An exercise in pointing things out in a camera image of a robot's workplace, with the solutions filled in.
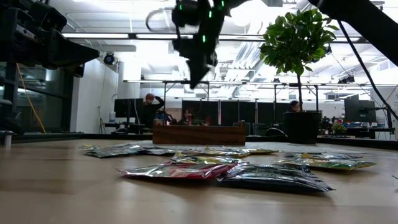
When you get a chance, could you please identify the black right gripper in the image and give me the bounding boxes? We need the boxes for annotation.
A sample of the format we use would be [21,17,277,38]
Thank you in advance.
[187,15,224,89]

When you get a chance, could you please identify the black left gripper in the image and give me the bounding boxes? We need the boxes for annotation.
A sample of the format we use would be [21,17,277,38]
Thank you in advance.
[0,0,100,78]

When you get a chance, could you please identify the silver packet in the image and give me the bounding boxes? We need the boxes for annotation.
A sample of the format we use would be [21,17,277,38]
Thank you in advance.
[83,144,149,159]

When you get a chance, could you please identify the long ceiling light strip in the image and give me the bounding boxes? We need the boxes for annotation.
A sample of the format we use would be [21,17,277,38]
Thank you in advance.
[136,33,193,40]
[62,32,130,39]

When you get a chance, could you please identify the person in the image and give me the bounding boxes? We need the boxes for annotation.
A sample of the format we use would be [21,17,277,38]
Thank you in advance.
[287,100,301,113]
[139,92,166,129]
[177,108,200,126]

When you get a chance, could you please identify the wooden three-compartment tray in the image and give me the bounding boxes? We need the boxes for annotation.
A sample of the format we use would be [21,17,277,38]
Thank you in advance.
[152,120,246,146]

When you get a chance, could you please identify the black computer monitor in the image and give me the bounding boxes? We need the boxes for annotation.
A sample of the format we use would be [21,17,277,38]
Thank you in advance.
[344,95,377,124]
[113,98,144,119]

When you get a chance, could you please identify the black partition panels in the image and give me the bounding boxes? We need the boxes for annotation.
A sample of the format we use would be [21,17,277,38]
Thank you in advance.
[182,100,292,125]

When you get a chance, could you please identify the grey office chair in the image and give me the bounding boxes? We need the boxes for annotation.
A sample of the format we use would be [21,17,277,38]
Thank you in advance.
[251,123,267,137]

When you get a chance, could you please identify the black office chair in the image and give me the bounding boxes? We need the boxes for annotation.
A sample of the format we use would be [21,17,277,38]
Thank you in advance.
[266,127,286,138]

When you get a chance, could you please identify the green potted plant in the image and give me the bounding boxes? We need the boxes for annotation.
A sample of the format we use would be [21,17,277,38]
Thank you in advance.
[259,8,340,146]

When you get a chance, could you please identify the grey woven placemat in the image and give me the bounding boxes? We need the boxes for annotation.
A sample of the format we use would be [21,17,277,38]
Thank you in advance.
[133,140,369,156]

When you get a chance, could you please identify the small potted plant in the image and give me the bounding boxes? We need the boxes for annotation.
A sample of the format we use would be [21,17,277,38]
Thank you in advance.
[331,123,346,135]

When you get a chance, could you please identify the round black ceiling camera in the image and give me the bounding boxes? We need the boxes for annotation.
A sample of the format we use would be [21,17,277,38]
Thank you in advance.
[103,52,116,66]

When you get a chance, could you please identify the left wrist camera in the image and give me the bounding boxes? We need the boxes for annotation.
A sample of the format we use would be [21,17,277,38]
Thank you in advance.
[34,2,68,32]

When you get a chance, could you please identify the yellow hanging cable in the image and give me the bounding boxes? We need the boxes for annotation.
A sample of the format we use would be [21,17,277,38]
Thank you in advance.
[16,63,47,134]

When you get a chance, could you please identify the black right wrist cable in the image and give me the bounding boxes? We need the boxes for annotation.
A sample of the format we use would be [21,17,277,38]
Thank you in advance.
[145,8,177,34]

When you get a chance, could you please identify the black metal table frame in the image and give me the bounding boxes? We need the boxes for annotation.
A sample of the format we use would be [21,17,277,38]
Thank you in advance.
[0,132,398,151]

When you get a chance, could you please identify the small white cylinder post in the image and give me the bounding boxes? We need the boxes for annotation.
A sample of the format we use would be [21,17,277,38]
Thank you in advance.
[1,130,15,149]

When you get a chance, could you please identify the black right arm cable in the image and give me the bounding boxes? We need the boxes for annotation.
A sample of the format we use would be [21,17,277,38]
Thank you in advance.
[337,20,398,122]

